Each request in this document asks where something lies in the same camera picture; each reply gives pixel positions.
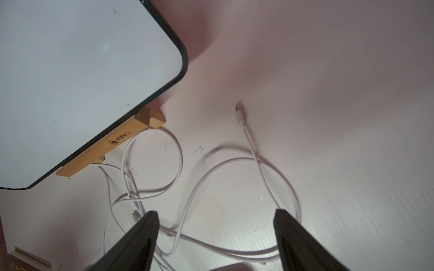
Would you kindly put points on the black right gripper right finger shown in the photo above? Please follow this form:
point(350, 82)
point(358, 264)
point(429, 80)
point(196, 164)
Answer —
point(298, 249)

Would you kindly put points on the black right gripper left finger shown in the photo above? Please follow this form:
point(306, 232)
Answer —
point(134, 251)

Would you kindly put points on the pink-cased phone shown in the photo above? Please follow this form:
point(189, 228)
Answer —
point(234, 267)

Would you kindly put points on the dark book with portrait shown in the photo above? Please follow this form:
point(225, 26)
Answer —
point(20, 260)

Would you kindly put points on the wooden board stand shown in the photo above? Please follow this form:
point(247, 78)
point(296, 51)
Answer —
point(145, 118)

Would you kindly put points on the white board black frame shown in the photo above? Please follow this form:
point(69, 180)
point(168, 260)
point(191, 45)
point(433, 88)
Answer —
point(71, 71)

